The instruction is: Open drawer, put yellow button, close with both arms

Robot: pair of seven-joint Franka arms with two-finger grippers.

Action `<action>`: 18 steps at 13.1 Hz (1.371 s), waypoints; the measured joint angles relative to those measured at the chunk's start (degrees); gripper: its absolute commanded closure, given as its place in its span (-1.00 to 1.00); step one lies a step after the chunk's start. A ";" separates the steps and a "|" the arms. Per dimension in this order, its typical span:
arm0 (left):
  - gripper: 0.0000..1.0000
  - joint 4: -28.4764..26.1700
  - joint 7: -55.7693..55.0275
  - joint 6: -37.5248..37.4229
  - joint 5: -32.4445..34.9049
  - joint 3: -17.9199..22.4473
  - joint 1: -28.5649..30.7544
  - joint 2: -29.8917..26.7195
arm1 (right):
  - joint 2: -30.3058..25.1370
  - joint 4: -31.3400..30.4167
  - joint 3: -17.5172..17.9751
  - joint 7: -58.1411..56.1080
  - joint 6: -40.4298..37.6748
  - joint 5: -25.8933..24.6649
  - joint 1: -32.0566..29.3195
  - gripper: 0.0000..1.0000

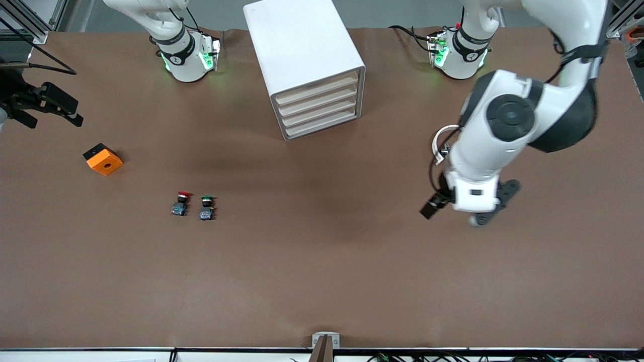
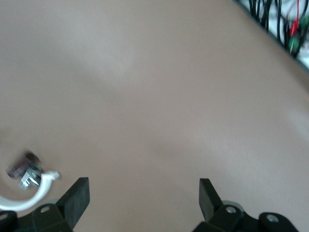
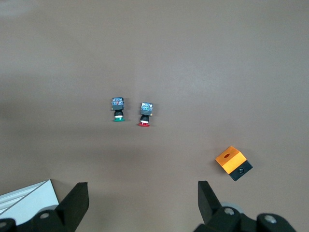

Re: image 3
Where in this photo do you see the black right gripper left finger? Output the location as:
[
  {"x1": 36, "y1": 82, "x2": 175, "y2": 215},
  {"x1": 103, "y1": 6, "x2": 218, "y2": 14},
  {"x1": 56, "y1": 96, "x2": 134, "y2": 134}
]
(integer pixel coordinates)
[{"x1": 0, "y1": 182, "x2": 90, "y2": 232}]

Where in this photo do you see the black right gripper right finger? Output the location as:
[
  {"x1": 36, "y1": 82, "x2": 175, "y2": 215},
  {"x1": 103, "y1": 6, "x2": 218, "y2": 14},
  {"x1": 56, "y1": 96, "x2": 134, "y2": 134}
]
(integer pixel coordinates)
[{"x1": 193, "y1": 181, "x2": 297, "y2": 232}]

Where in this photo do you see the green push button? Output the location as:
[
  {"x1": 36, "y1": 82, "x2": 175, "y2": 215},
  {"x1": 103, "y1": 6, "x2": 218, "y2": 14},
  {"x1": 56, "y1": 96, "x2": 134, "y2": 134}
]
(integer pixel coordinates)
[{"x1": 111, "y1": 96, "x2": 126, "y2": 123}]

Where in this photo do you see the red push button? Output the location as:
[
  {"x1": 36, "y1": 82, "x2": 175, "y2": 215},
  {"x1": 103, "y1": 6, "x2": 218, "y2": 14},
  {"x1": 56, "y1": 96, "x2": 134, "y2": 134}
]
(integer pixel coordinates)
[{"x1": 136, "y1": 101, "x2": 155, "y2": 128}]

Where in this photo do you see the orange box black base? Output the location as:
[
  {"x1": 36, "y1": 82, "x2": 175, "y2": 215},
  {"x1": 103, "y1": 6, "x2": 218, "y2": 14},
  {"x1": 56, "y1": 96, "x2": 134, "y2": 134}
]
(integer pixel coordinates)
[{"x1": 214, "y1": 145, "x2": 253, "y2": 182}]

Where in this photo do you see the brown table cover sheet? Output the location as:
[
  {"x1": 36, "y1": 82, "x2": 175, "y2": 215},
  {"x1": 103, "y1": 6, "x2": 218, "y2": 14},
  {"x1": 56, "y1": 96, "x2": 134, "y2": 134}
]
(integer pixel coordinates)
[{"x1": 0, "y1": 0, "x2": 309, "y2": 232}]

